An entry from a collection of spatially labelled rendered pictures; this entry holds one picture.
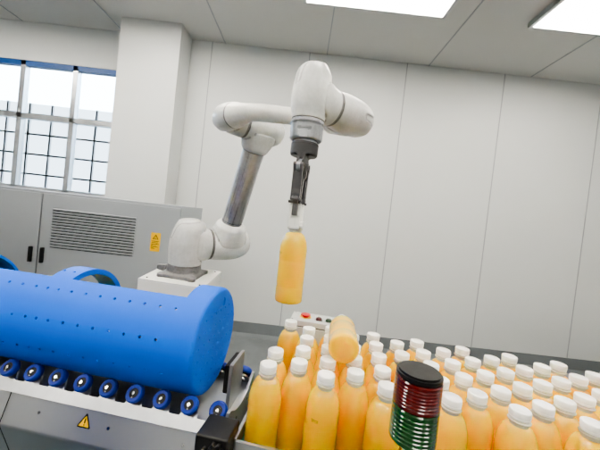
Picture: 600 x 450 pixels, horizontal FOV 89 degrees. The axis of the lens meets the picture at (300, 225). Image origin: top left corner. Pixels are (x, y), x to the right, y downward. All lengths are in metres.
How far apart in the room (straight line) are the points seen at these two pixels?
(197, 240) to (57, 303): 0.66
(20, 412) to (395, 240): 3.40
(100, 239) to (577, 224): 4.98
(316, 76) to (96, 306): 0.81
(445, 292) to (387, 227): 1.05
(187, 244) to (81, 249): 1.52
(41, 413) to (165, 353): 0.40
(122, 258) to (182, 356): 1.98
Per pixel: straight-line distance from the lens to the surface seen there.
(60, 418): 1.11
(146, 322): 0.87
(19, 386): 1.19
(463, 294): 4.20
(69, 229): 2.96
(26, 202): 3.18
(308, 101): 0.84
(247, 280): 3.75
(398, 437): 0.53
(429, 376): 0.50
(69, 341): 1.00
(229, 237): 1.53
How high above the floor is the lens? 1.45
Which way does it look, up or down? 1 degrees down
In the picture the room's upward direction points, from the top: 6 degrees clockwise
